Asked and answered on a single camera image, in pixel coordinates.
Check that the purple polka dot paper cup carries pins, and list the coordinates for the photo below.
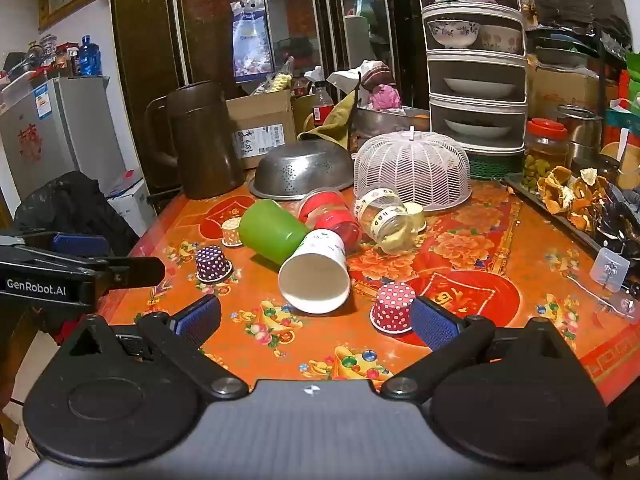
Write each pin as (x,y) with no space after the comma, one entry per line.
(212,262)

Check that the cardboard box with label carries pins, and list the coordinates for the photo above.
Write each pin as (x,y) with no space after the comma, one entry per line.
(260,130)

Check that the red polka dot paper cup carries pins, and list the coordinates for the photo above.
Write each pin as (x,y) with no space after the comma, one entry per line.
(392,305)

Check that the black jacket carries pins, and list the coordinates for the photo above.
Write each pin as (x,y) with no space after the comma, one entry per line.
(75,205)

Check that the large brown cardboard box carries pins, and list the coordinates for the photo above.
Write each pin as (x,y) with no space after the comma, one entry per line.
(565,87)

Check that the orange floral tablecloth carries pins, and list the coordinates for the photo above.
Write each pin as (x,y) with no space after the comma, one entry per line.
(300,345)

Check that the white tissue paper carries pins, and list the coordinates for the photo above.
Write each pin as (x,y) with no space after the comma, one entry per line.
(345,77)

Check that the white plastic food cover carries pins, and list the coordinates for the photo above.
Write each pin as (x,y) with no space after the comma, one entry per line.
(412,170)

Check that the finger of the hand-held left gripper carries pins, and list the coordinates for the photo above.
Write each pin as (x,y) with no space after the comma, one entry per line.
(135,271)
(80,244)

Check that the red plastic cup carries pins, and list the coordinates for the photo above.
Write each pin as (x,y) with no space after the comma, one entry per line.
(342,227)

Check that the blue water bottle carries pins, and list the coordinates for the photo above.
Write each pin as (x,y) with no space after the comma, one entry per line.
(90,57)

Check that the hanging snack bag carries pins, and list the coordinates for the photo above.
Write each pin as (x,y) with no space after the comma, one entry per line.
(252,42)

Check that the clear storage box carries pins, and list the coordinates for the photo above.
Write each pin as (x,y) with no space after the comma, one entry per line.
(20,87)

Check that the clear adhesive hook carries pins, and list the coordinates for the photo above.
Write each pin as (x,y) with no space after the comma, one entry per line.
(625,306)
(609,267)

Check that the pink plastic bag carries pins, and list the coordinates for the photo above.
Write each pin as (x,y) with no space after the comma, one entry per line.
(385,97)

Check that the pile of dried orange peels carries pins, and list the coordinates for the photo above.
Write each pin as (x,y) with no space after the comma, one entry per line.
(575,200)

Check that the white carton box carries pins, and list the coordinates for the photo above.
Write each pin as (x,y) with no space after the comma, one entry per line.
(132,202)

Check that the white paper cup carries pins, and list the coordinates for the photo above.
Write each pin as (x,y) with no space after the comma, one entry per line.
(320,255)

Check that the brown plastic pitcher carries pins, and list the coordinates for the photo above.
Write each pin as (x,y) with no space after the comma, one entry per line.
(200,140)

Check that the blue patterned bowl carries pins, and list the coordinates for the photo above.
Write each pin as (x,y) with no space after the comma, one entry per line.
(452,35)

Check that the red lid pickle jar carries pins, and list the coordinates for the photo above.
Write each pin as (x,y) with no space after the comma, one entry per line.
(545,155)

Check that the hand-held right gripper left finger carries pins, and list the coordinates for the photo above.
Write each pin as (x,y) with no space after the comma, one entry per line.
(199,319)

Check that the small orange dotted paper cup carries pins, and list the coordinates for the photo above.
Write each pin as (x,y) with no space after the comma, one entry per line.
(231,232)

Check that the yellow jar lid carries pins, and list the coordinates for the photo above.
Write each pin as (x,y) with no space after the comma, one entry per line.
(416,216)

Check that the glass jar with tape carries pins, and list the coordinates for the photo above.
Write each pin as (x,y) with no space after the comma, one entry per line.
(385,225)

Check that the steel colander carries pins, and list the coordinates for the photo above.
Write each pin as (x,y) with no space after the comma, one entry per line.
(300,170)

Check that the clear cup with red band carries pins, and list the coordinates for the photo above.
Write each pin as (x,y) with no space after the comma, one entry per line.
(320,201)

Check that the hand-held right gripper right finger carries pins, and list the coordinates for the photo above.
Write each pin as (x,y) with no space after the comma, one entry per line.
(434,327)

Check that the metal basin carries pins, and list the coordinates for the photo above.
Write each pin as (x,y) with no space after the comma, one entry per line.
(385,122)

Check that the white plate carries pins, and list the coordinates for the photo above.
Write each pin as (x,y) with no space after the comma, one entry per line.
(480,87)
(477,129)

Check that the white tiered dish cabinet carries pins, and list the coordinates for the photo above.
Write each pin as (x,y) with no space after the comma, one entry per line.
(475,107)

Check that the floral white bowl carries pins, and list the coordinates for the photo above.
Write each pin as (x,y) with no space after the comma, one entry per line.
(502,40)

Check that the grey refrigerator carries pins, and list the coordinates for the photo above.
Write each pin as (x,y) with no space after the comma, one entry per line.
(60,130)

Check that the steel pot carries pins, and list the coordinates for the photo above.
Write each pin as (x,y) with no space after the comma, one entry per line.
(580,127)

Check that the olive green cloth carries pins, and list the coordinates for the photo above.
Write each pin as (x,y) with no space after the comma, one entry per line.
(335,125)

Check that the green plastic basket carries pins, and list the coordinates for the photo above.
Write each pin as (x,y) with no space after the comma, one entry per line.
(495,166)

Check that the soda bottle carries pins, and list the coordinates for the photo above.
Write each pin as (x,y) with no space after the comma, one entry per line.
(322,105)

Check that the green plastic cup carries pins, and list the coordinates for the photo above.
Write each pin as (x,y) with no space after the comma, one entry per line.
(270,230)

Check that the dark metal tray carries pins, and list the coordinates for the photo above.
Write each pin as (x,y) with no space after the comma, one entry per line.
(620,235)

